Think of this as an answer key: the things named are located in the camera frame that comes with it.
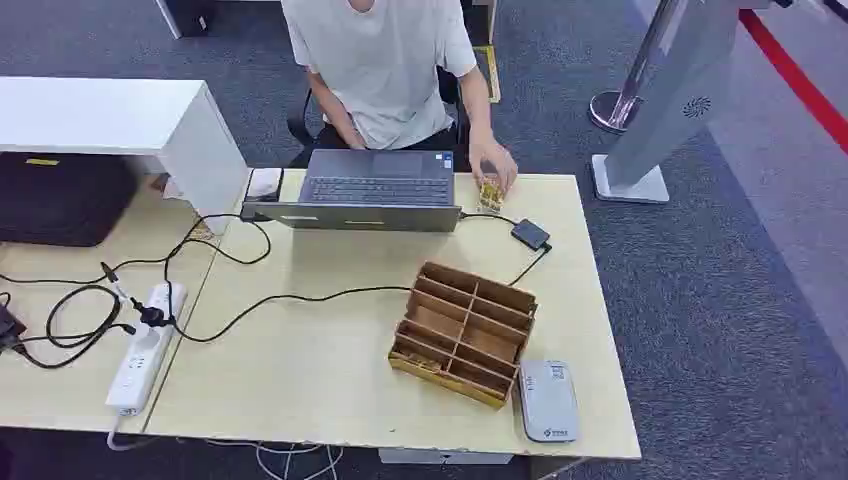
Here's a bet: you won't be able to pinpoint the person's left hand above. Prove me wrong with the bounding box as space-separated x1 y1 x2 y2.
468 135 520 197

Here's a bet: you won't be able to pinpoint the grey laptop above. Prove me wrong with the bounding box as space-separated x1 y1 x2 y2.
241 148 464 234

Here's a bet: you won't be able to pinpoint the black office chair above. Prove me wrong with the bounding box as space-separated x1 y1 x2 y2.
286 64 466 168

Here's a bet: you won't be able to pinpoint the person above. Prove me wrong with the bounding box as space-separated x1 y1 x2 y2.
281 0 519 197

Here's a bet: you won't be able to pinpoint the black power adapter box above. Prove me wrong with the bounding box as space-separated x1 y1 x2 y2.
510 218 552 252

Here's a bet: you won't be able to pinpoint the yellow framed floor sign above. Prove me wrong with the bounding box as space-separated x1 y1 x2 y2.
472 44 503 105

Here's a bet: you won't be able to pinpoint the wooden card box with dividers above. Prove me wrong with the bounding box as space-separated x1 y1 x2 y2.
387 260 539 411

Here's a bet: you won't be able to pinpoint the silver kiosk stand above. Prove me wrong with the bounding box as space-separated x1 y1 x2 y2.
590 0 773 205

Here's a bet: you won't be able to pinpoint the white desk cabinet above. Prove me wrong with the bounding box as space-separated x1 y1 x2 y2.
0 76 250 235

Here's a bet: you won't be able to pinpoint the grey card reader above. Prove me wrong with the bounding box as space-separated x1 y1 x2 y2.
517 359 580 444

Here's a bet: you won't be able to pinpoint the black plug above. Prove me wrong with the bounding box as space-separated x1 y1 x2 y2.
129 297 176 331

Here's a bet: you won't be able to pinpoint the white power strip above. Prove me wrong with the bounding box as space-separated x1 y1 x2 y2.
105 282 189 418

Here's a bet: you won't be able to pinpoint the black bag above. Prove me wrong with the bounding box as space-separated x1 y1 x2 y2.
0 152 140 248

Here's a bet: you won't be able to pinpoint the red floor tape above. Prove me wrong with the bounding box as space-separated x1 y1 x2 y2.
737 9 848 158

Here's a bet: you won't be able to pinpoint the black charger block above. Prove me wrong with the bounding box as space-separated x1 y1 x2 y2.
0 302 28 354

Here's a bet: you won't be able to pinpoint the chrome stanchion post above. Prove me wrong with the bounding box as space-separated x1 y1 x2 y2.
587 0 685 134

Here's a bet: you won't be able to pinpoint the black laptop cable loop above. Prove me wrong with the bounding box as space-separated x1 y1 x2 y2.
0 212 274 319

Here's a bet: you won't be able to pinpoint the long black adapter cable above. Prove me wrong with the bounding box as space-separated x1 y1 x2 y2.
165 211 553 345

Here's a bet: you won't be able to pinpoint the white cables under table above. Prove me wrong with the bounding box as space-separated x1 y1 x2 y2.
203 439 346 480

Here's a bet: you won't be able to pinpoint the coiled black cable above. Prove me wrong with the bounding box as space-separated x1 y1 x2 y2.
13 284 138 371

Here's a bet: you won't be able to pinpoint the white power strip cord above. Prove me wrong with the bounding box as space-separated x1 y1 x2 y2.
105 411 160 454

